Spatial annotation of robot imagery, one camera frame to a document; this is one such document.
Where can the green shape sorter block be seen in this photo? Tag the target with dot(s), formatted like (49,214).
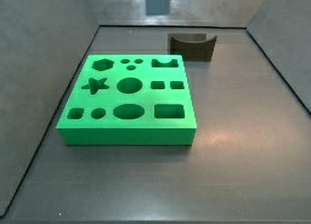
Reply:
(131,100)

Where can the black concave rectangle block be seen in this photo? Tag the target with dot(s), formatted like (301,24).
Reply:
(192,46)

